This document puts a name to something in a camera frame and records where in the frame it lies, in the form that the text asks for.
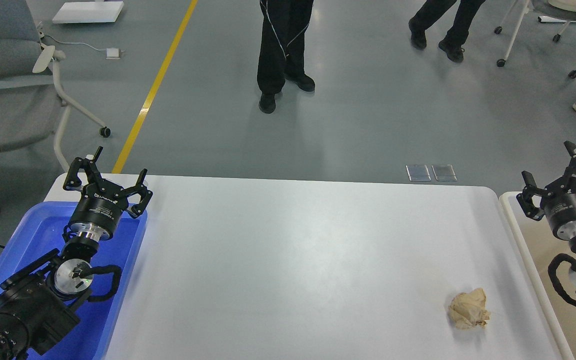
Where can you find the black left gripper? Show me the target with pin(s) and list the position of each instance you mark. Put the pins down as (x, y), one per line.
(98, 207)

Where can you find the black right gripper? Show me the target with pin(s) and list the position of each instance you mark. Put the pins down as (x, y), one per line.
(557, 205)

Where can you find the beige paper ball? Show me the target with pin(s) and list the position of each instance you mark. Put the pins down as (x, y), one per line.
(468, 310)

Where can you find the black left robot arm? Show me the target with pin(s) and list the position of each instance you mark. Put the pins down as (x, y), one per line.
(66, 268)

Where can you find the beige plastic bin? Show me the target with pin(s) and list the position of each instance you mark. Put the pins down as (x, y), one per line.
(538, 246)

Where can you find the blue plastic tray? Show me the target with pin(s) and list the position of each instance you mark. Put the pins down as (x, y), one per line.
(40, 231)

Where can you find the right metal floor plate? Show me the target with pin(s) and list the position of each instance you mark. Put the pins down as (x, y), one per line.
(444, 173)

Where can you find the metal floor plate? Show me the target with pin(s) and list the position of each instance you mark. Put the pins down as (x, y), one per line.
(418, 173)
(444, 173)

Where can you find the grey office chair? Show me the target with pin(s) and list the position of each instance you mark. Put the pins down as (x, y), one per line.
(31, 113)

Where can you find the left metal floor plate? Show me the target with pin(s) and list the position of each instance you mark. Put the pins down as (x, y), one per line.
(418, 173)

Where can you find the person in striped black trousers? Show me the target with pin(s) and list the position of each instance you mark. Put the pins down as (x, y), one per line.
(282, 49)

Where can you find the white power adapter with cable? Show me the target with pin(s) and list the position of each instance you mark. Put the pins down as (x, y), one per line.
(111, 53)

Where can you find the white frame chair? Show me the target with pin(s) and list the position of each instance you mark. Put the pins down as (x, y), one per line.
(559, 10)

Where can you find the white flat base plate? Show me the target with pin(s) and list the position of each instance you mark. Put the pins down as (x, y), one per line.
(88, 12)

